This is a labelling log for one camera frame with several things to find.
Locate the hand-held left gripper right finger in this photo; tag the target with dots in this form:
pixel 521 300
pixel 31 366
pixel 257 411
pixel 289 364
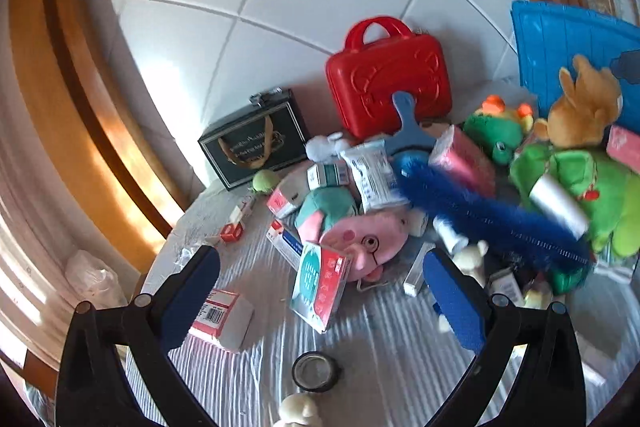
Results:
pixel 455 302

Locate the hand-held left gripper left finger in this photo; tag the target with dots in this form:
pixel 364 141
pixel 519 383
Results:
pixel 190 297

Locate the blue bottle brush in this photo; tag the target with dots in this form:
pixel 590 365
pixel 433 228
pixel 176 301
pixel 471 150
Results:
pixel 475 207

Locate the white ribbed desktop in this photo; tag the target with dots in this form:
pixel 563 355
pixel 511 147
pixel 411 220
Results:
pixel 400 357

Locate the white box with red side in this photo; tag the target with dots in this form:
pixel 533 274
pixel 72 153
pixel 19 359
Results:
pixel 220 322

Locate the white slim box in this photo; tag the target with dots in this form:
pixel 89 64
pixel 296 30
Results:
pixel 417 272

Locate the white plush bear blue bow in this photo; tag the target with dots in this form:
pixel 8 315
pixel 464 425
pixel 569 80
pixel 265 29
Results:
pixel 472 257

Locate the small white grey box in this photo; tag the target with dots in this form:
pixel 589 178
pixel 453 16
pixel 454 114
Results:
pixel 505 287

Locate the small white bottle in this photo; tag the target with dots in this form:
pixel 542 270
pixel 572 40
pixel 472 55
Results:
pixel 447 232

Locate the small red carton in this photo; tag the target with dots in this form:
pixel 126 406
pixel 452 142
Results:
pixel 231 232

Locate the small yellow bottle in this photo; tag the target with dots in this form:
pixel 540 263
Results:
pixel 537 297

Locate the clear plastic bag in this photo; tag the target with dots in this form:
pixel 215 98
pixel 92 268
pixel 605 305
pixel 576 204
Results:
pixel 95 277

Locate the pig plush in teal shirt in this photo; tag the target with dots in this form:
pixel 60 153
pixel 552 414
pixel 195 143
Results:
pixel 370 239

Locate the blue white medicine box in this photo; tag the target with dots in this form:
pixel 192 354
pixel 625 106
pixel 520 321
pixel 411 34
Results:
pixel 285 242

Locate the dark green medicine box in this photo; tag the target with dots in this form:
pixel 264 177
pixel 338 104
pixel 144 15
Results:
pixel 567 277

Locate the teal red box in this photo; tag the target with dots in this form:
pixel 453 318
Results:
pixel 320 282

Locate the pink white medicine box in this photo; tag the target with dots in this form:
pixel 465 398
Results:
pixel 285 199

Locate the green plush ball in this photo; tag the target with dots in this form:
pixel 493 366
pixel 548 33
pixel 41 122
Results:
pixel 265 182

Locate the white plastic film roll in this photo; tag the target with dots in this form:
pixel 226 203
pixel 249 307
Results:
pixel 557 202

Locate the white flat box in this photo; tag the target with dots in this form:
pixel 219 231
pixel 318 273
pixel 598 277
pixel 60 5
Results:
pixel 595 352

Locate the white blue printed pouch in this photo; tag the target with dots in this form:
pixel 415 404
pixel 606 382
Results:
pixel 370 177

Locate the black gift bag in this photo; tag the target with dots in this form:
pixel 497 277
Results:
pixel 250 142

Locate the green frog plush orange eyes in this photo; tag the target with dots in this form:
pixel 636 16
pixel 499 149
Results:
pixel 492 127

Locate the green white medicine box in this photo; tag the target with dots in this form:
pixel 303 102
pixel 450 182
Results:
pixel 327 174

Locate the large green plush toy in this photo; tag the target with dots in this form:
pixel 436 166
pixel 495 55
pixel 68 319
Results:
pixel 610 202

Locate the blue plastic paddle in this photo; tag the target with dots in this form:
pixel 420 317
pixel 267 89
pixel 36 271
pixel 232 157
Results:
pixel 407 117

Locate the brown plush bunny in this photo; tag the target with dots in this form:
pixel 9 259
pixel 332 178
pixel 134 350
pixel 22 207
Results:
pixel 580 112

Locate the pink carton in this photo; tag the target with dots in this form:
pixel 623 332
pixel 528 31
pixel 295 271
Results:
pixel 622 144

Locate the red toy suitcase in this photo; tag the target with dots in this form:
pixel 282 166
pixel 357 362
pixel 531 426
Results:
pixel 385 82

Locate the blue plastic basket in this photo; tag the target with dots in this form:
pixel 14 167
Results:
pixel 550 47

